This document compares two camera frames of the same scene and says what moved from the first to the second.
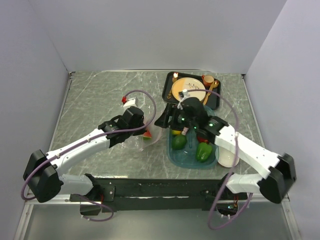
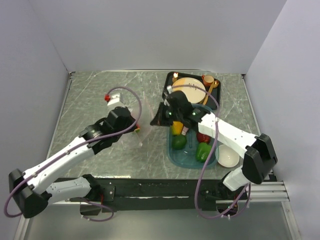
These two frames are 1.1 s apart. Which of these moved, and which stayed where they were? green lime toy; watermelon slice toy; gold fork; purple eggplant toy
Moved: watermelon slice toy
Stayed: gold fork; green lime toy; purple eggplant toy
